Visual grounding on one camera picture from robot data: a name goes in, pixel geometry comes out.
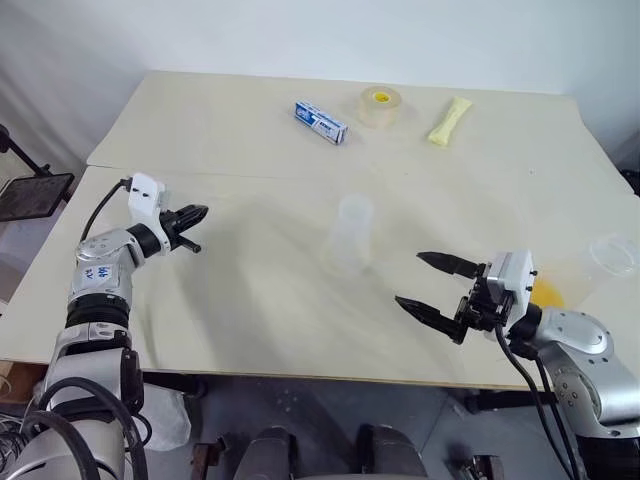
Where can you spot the clear cup with orange liquid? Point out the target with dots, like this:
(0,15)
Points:
(592,277)

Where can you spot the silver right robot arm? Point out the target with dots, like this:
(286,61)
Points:
(585,360)

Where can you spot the dark rounded shape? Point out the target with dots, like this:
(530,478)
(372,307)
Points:
(270,452)

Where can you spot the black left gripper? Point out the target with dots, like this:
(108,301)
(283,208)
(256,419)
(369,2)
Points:
(172,223)

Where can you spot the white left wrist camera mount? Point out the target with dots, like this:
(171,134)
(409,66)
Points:
(145,197)

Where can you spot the black tray stand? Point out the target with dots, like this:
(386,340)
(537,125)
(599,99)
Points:
(32,195)

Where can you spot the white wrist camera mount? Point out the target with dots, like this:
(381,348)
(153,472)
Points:
(145,197)
(516,280)

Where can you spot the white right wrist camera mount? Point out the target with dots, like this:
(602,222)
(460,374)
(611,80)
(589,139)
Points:
(516,280)

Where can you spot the clear tape roll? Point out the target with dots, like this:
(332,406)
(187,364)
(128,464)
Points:
(381,106)

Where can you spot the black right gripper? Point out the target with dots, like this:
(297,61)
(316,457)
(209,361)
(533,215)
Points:
(481,305)

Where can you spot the yellow wrapped packet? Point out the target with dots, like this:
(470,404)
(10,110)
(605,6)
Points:
(450,122)

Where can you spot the blue and white box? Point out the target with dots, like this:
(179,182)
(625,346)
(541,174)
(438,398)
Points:
(320,122)

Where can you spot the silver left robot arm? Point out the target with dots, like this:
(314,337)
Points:
(100,265)

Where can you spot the clear plastic cup centre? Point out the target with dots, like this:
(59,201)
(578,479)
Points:
(350,235)

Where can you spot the clear plastic bag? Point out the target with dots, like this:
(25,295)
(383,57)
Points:
(167,420)

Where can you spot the brown cardboard box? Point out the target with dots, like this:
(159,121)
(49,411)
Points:
(14,382)

